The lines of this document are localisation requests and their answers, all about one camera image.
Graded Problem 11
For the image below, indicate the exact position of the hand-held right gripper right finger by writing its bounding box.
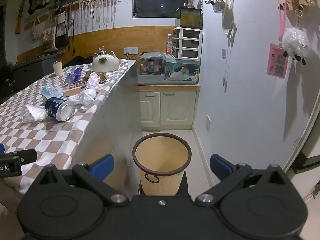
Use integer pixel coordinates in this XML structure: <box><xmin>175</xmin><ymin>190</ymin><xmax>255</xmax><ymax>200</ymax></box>
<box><xmin>195</xmin><ymin>154</ymin><xmax>292</xmax><ymax>207</ymax></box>

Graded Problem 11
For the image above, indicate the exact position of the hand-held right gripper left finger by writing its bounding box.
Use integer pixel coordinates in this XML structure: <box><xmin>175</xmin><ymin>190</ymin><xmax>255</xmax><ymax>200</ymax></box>
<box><xmin>34</xmin><ymin>154</ymin><xmax>130</xmax><ymax>207</ymax></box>

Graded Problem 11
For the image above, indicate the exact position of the dark blue drink can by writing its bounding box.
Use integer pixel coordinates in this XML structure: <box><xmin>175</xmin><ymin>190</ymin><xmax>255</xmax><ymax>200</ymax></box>
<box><xmin>45</xmin><ymin>97</ymin><xmax>75</xmax><ymax>122</ymax></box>

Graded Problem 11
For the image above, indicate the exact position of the beige bin with brown rim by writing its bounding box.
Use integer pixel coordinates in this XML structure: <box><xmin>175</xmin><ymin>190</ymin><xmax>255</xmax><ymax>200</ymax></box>
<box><xmin>132</xmin><ymin>133</ymin><xmax>192</xmax><ymax>196</ymax></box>

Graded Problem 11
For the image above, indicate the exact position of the light blue snack packet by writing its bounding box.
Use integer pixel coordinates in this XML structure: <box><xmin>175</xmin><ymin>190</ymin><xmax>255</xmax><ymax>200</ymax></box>
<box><xmin>41</xmin><ymin>84</ymin><xmax>66</xmax><ymax>100</ymax></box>

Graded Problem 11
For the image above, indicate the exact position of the brown white checkered tablecloth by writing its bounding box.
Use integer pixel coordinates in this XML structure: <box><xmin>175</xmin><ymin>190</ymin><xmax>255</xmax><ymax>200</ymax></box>
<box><xmin>0</xmin><ymin>59</ymin><xmax>129</xmax><ymax>195</ymax></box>

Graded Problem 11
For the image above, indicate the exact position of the clear plastic bag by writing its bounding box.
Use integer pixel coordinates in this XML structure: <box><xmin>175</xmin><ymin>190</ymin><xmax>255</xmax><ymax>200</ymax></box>
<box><xmin>21</xmin><ymin>102</ymin><xmax>49</xmax><ymax>123</ymax></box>

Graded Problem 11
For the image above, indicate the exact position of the black box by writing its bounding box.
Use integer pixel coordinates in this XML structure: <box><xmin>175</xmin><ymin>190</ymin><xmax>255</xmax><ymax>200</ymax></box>
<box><xmin>0</xmin><ymin>66</ymin><xmax>18</xmax><ymax>100</ymax></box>

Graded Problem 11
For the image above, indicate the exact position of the crumpled white paper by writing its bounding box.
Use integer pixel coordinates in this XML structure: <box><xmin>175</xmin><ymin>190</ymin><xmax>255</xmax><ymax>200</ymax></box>
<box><xmin>79</xmin><ymin>89</ymin><xmax>97</xmax><ymax>107</ymax></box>

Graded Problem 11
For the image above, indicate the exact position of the cream floor cabinet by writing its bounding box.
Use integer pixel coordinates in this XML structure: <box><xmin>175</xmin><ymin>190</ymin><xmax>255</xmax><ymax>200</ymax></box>
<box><xmin>138</xmin><ymin>84</ymin><xmax>200</xmax><ymax>131</ymax></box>

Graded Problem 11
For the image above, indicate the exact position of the brown wooden block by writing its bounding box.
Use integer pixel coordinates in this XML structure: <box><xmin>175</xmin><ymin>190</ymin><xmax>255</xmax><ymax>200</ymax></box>
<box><xmin>62</xmin><ymin>86</ymin><xmax>83</xmax><ymax>97</ymax></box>

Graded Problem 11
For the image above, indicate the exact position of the grey storage box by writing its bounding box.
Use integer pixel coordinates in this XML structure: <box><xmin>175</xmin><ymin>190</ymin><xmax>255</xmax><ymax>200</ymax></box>
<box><xmin>12</xmin><ymin>53</ymin><xmax>58</xmax><ymax>80</ymax></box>

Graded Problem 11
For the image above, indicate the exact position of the purple snack packet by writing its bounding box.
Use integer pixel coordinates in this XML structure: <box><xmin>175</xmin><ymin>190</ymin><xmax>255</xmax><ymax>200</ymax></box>
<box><xmin>65</xmin><ymin>68</ymin><xmax>83</xmax><ymax>85</ymax></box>

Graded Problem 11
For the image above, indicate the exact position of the white door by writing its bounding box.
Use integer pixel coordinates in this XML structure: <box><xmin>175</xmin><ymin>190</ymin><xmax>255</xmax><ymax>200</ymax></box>
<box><xmin>282</xmin><ymin>100</ymin><xmax>320</xmax><ymax>205</ymax></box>

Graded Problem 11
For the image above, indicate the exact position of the white cup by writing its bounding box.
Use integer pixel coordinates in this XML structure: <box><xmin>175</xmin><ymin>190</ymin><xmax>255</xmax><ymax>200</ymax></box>
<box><xmin>52</xmin><ymin>61</ymin><xmax>63</xmax><ymax>77</ymax></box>

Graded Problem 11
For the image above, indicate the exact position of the cream cat-shaped teapot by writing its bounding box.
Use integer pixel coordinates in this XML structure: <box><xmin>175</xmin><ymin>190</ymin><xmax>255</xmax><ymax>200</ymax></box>
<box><xmin>91</xmin><ymin>51</ymin><xmax>120</xmax><ymax>73</ymax></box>

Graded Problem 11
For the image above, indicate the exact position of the black cloth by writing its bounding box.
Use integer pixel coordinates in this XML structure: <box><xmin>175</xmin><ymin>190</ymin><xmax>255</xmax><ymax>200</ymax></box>
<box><xmin>66</xmin><ymin>55</ymin><xmax>95</xmax><ymax>68</ymax></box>

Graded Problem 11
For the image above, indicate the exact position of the clear storage box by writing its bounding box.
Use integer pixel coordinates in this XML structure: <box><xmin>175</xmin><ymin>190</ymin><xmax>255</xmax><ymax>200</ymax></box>
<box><xmin>139</xmin><ymin>52</ymin><xmax>164</xmax><ymax>76</ymax></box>

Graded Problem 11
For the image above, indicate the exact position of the teal printed box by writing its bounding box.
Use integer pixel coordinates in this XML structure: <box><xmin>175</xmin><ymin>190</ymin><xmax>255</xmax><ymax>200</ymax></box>
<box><xmin>163</xmin><ymin>54</ymin><xmax>200</xmax><ymax>82</ymax></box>

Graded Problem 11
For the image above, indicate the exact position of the printed tote bag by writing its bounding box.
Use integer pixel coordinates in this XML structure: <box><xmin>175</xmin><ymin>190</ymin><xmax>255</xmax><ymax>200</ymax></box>
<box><xmin>41</xmin><ymin>27</ymin><xmax>58</xmax><ymax>52</ymax></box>

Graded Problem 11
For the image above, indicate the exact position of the pink card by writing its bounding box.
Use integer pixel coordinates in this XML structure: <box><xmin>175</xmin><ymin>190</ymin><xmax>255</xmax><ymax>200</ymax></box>
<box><xmin>266</xmin><ymin>43</ymin><xmax>288</xmax><ymax>79</ymax></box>

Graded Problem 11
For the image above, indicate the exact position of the white drawer unit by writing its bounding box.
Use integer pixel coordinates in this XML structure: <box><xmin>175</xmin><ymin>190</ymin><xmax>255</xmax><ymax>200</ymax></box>
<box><xmin>172</xmin><ymin>27</ymin><xmax>203</xmax><ymax>61</ymax></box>

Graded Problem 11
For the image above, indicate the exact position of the wooden toy rifle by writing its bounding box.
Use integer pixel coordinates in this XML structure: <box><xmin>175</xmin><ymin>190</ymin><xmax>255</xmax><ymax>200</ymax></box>
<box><xmin>15</xmin><ymin>0</ymin><xmax>30</xmax><ymax>34</ymax></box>

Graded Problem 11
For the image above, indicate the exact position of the hanging white pot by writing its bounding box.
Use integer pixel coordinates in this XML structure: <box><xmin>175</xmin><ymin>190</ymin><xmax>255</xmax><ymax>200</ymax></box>
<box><xmin>54</xmin><ymin>6</ymin><xmax>67</xmax><ymax>25</ymax></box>

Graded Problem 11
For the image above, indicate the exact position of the white sheep plush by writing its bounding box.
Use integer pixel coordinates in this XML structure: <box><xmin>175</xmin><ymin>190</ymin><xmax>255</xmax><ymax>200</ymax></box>
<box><xmin>282</xmin><ymin>27</ymin><xmax>310</xmax><ymax>66</ymax></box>

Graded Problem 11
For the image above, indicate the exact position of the glass fish tank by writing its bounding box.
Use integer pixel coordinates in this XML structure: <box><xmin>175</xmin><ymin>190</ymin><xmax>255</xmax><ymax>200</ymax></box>
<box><xmin>175</xmin><ymin>7</ymin><xmax>202</xmax><ymax>30</ymax></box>

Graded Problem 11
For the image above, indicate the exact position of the white macrame wall hanging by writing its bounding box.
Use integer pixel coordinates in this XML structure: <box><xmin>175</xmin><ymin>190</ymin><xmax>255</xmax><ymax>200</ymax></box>
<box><xmin>79</xmin><ymin>1</ymin><xmax>117</xmax><ymax>32</ymax></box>

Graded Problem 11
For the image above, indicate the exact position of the pink lanyard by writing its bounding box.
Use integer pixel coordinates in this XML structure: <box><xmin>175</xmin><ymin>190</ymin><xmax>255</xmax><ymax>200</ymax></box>
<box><xmin>279</xmin><ymin>5</ymin><xmax>288</xmax><ymax>39</ymax></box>

